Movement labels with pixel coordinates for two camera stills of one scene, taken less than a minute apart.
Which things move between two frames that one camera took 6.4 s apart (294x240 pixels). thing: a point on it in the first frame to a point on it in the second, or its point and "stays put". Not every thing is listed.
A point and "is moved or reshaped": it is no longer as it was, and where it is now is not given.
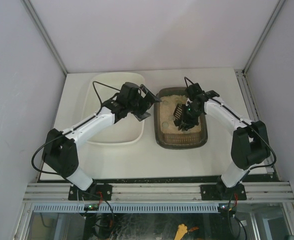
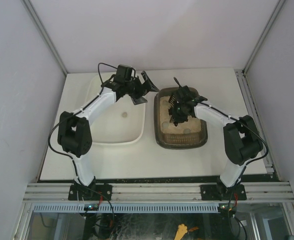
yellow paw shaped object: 181,230 stays put
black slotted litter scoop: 177,114 is moved or reshaped
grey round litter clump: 165,124 stays put
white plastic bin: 98,89 stays put
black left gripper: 142,104 to 139,88
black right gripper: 183,120 to 176,110
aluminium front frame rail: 282,191 stays put
